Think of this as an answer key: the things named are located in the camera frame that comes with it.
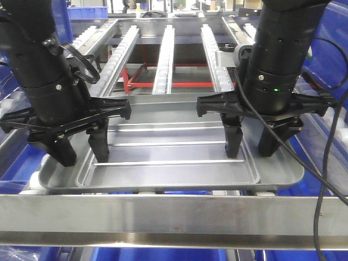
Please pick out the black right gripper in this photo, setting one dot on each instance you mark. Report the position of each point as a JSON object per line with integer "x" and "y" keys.
{"x": 280, "y": 110}

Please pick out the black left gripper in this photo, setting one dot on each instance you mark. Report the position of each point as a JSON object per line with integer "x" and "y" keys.
{"x": 53, "y": 126}

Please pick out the silver metal tray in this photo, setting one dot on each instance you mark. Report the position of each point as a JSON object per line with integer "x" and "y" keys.
{"x": 166, "y": 146}

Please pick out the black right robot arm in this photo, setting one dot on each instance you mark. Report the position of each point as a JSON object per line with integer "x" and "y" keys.
{"x": 266, "y": 76}

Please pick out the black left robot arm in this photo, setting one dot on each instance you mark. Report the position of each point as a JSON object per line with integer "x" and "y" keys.
{"x": 54, "y": 78}

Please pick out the roller track right of tray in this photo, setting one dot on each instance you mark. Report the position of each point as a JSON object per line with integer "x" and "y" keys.
{"x": 164, "y": 59}

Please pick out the roller track beside crates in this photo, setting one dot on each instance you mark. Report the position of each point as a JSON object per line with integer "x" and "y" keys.
{"x": 218, "y": 61}

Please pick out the roller track centre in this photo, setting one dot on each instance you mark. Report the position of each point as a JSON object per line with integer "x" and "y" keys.
{"x": 113, "y": 69}

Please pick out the steel front rack beam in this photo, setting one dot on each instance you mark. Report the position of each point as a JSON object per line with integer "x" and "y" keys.
{"x": 192, "y": 221}

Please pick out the upper stacked blue crate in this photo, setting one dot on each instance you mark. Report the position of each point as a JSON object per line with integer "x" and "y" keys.
{"x": 325, "y": 61}

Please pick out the distant blue bin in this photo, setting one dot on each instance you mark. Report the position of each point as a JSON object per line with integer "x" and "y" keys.
{"x": 81, "y": 13}

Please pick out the red floor frame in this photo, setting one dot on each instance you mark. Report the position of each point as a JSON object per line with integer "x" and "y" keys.
{"x": 185, "y": 76}

